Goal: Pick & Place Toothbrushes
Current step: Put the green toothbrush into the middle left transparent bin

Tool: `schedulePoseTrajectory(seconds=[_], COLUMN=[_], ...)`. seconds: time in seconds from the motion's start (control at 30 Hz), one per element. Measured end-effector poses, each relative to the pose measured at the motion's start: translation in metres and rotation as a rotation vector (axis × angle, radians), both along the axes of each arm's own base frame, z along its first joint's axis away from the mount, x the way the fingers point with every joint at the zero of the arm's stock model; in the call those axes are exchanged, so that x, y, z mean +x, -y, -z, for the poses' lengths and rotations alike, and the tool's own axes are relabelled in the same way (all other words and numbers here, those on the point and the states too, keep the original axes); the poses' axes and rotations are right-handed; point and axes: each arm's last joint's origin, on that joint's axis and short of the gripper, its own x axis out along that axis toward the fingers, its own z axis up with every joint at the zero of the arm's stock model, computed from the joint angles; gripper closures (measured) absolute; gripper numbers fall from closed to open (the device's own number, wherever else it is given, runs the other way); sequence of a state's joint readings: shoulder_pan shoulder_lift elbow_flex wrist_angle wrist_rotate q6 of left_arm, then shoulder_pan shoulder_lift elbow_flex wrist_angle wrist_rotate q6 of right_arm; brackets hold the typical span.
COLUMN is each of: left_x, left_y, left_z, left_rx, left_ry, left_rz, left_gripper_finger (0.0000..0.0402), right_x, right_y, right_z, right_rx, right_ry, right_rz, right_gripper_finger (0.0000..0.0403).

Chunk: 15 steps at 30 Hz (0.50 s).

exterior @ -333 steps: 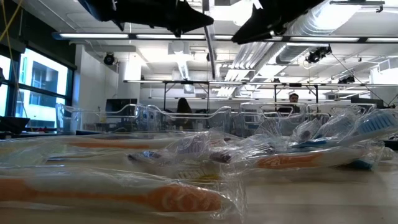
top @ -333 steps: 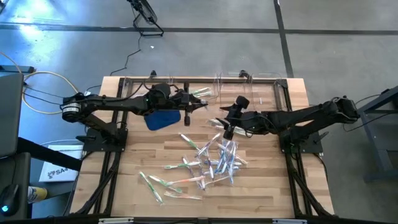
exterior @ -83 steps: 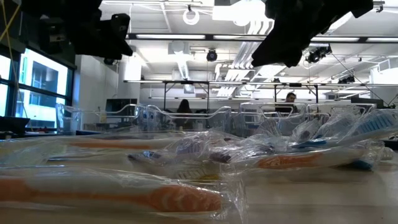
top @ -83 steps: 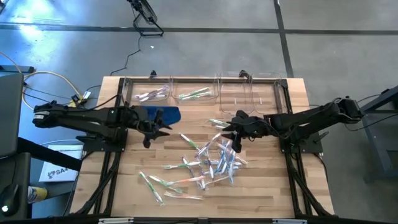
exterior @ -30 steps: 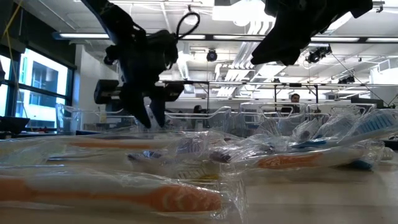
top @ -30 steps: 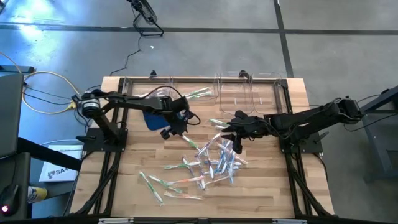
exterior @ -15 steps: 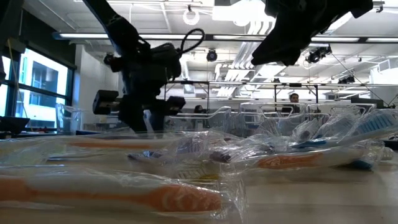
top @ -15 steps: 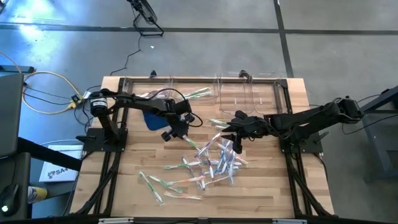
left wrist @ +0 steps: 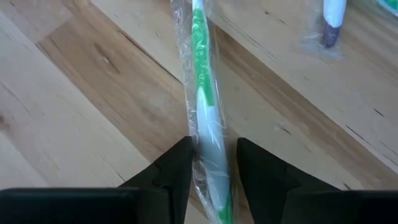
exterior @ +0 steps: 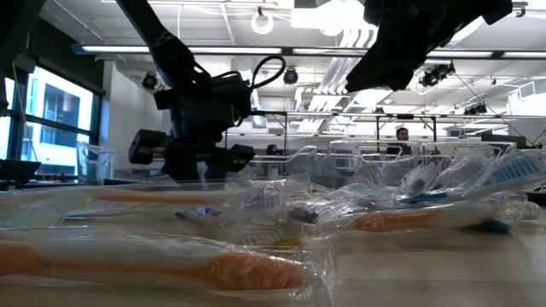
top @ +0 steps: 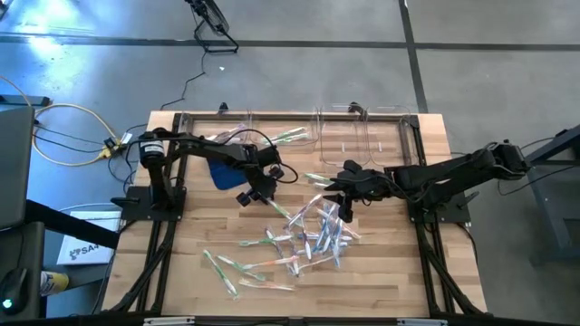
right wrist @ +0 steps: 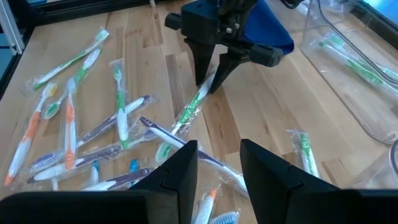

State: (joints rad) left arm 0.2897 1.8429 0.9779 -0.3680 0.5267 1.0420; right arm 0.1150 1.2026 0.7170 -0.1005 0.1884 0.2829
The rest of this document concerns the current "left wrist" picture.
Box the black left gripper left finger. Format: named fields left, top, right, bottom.
left=0, top=136, right=194, bottom=224

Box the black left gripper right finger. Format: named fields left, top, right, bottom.
left=236, top=137, right=398, bottom=224

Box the purple white wrapped toothbrush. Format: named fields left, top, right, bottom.
left=300, top=0, right=349, bottom=58

